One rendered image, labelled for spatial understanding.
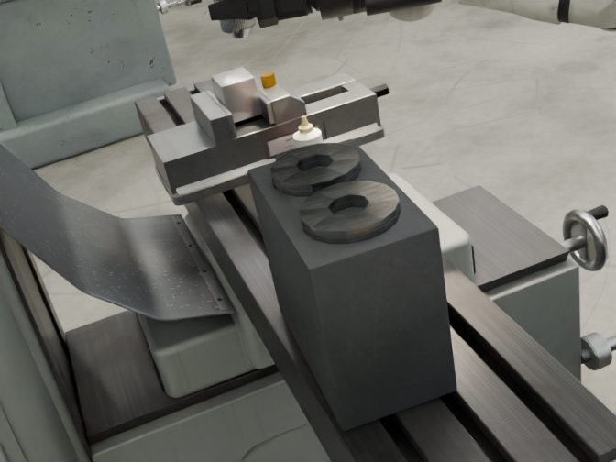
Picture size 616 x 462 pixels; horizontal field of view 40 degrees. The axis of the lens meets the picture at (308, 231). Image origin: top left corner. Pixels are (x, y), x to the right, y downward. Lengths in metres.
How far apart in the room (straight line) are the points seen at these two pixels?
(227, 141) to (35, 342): 0.40
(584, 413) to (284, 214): 0.33
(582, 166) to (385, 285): 2.55
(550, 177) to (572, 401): 2.40
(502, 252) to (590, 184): 1.76
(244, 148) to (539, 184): 1.99
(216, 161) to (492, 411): 0.63
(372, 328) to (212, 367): 0.48
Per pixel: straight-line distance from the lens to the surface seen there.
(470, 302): 0.96
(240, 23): 1.15
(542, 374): 0.86
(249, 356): 1.19
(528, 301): 1.38
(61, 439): 1.18
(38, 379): 1.12
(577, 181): 3.16
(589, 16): 1.07
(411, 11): 1.16
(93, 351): 1.39
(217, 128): 1.26
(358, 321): 0.75
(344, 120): 1.33
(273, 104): 1.27
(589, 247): 1.59
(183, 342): 1.18
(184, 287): 1.20
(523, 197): 3.08
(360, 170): 0.85
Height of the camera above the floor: 1.53
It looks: 30 degrees down
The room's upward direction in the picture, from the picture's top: 12 degrees counter-clockwise
